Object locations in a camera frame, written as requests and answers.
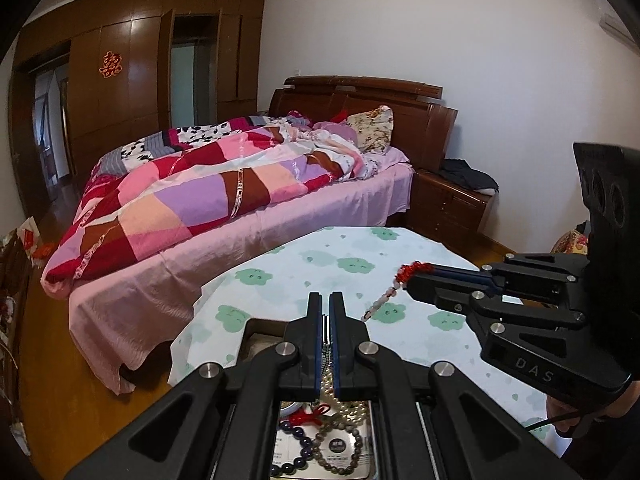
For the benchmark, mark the wooden bed headboard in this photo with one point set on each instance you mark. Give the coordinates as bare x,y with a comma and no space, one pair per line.
415,110

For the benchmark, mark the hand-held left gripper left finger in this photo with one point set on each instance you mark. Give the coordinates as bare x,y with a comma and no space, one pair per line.
317,342

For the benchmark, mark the bed with pink sheet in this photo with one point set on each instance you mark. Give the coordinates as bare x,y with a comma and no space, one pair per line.
200,265

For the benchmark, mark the wooden nightstand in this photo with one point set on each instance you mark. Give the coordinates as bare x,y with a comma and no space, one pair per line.
445,210

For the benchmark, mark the patchwork quilt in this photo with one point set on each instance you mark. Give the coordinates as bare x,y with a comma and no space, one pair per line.
200,185

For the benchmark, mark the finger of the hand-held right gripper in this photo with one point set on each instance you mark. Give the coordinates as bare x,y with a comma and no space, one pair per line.
465,275
450,295

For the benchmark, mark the pearl strand with jade pendant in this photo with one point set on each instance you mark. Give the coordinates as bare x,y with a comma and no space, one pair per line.
382,302

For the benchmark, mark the dark clothing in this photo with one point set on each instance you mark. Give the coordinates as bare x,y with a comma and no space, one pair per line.
467,175

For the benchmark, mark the red gold cushion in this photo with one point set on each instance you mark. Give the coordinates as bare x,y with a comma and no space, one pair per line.
572,244

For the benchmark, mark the white paper cards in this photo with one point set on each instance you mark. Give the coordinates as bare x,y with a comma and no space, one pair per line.
340,446

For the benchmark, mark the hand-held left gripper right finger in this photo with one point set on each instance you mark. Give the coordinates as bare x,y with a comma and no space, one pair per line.
334,342

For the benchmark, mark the red paper decoration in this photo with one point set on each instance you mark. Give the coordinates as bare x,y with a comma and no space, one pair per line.
110,65

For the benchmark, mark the pink tin box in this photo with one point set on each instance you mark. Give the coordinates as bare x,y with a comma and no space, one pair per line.
260,341

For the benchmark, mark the white air conditioner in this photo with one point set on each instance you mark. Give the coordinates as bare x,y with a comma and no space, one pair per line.
616,27

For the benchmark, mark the white jade bangle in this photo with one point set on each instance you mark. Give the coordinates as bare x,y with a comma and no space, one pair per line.
290,406

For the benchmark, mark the wooden wardrobe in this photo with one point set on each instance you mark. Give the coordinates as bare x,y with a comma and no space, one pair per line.
140,85

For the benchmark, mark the cloud print tablecloth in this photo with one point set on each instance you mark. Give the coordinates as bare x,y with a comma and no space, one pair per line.
300,260

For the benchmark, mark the floral pillow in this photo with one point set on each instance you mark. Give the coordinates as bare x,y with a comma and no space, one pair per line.
372,127

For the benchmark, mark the red paper bag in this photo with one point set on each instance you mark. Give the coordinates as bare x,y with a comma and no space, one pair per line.
30,235

